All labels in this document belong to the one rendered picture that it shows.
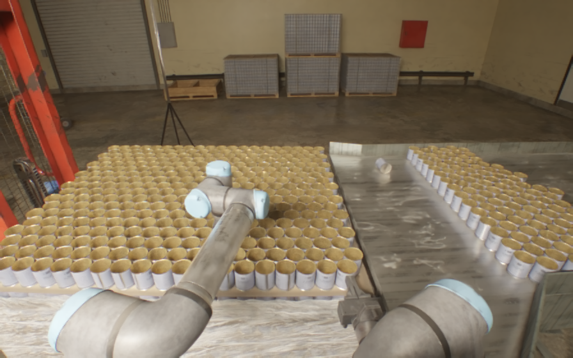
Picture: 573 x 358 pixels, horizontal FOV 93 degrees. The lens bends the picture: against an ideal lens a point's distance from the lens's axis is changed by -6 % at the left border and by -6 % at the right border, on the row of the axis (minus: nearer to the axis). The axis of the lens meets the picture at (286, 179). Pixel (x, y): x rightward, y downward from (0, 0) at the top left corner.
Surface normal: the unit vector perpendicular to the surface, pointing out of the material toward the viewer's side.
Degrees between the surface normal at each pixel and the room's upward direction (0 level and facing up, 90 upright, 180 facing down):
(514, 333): 0
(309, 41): 91
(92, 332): 39
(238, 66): 91
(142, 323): 16
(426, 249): 0
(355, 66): 89
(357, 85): 91
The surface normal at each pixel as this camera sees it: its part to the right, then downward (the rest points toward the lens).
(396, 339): -0.51, -0.60
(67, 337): -0.21, -0.06
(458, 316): 0.22, -0.59
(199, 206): -0.24, 0.46
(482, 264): -0.01, -0.88
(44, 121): 0.03, 0.48
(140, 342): 0.24, -0.37
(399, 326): -0.50, -0.75
